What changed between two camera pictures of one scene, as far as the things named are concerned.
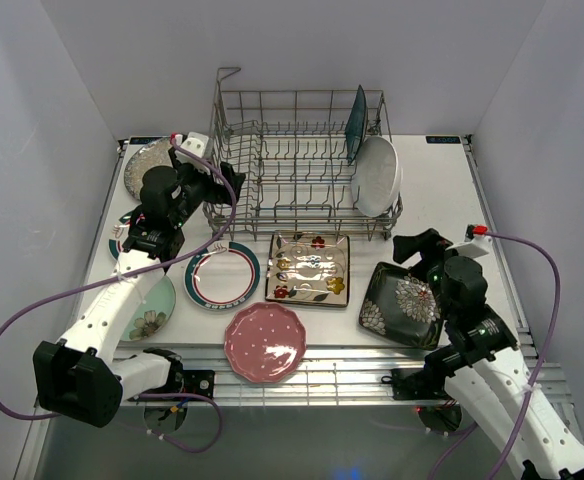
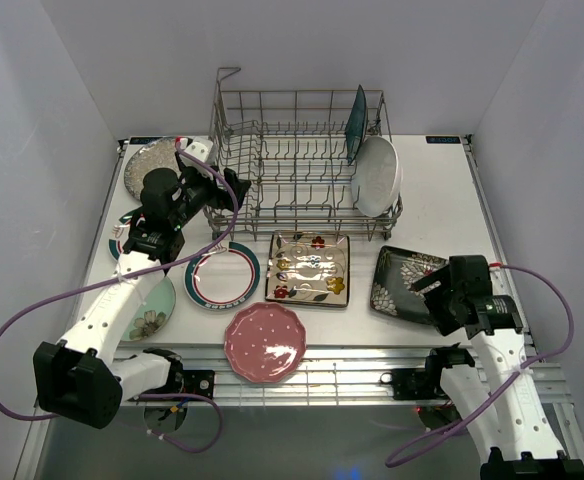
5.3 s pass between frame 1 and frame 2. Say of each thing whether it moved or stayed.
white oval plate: stayed
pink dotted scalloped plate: stayed
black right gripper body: moved
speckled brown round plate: stayed
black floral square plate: moved
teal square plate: stayed
